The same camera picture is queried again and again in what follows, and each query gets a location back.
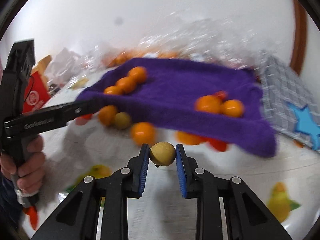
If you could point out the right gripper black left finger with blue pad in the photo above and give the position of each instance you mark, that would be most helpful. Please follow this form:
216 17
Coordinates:
98 203

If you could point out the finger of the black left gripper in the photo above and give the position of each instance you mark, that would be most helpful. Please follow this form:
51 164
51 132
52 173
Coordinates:
49 118

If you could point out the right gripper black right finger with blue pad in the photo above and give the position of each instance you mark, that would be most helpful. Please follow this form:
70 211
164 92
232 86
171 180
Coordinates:
247 217

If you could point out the orange mandarin towel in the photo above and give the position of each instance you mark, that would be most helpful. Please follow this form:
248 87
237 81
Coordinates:
107 115

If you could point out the yellow-green round fruit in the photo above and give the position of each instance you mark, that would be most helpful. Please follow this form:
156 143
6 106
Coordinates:
162 154

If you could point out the large orange mandarin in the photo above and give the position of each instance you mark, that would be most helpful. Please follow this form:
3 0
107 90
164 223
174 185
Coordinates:
208 103

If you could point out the small red apple-like fruit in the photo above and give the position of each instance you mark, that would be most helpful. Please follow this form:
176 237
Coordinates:
222 95

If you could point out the person's left hand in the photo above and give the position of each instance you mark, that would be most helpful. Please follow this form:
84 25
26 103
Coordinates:
31 173

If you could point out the cardboard box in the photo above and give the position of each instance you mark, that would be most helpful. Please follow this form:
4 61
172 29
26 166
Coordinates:
42 65

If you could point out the red paper bag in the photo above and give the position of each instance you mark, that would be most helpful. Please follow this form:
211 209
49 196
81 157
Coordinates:
36 94

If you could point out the grey checkered cloth blue star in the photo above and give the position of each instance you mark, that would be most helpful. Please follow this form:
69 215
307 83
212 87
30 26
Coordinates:
288 105

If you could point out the purple plush towel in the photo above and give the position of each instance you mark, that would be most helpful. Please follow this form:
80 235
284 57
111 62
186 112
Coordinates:
168 96

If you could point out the clear plastic fruit bags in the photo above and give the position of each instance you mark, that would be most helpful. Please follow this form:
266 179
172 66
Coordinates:
228 42

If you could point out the brown wooden door frame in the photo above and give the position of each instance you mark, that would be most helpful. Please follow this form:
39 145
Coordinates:
300 38

